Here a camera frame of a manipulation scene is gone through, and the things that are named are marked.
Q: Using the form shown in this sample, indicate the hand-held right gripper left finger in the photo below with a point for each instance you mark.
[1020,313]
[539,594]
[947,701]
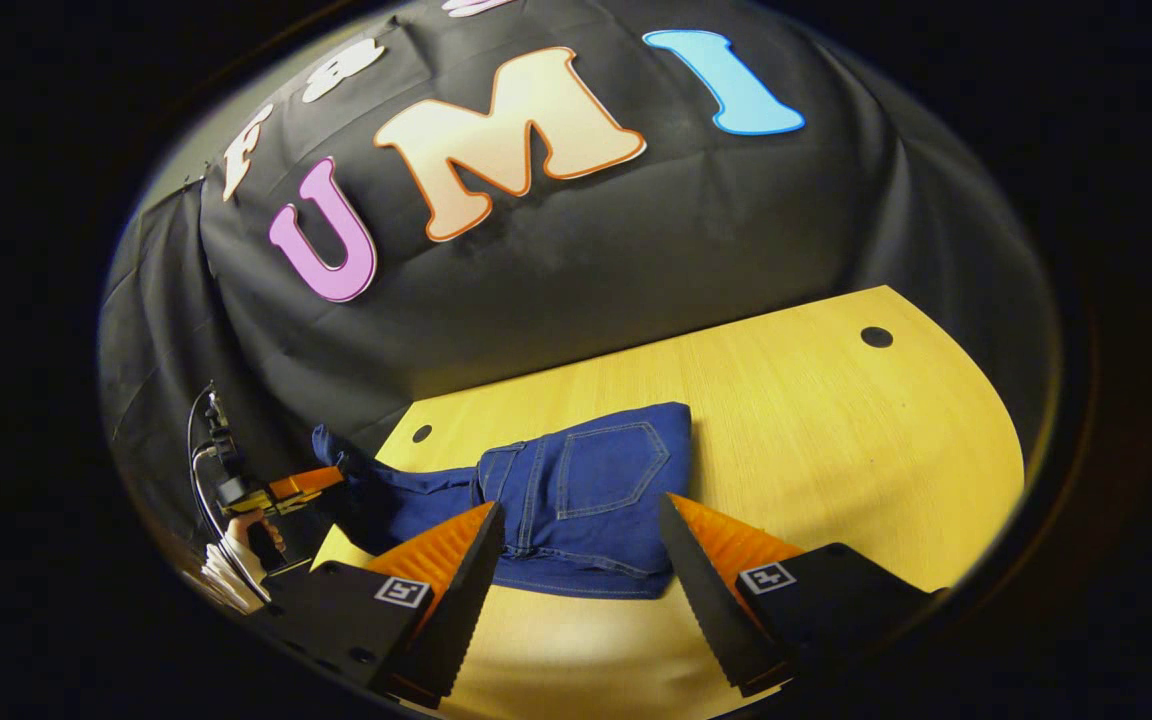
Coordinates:
[456,620]

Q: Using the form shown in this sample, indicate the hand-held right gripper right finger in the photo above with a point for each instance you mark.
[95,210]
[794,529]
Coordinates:
[706,605]

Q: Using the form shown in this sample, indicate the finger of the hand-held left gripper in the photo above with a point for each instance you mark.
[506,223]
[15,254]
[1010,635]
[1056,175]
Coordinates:
[306,484]

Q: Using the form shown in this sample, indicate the blue denim jeans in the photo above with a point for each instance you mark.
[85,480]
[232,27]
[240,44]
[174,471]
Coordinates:
[596,500]

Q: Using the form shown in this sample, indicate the black backdrop cloth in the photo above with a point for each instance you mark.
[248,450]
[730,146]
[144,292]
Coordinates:
[636,250]

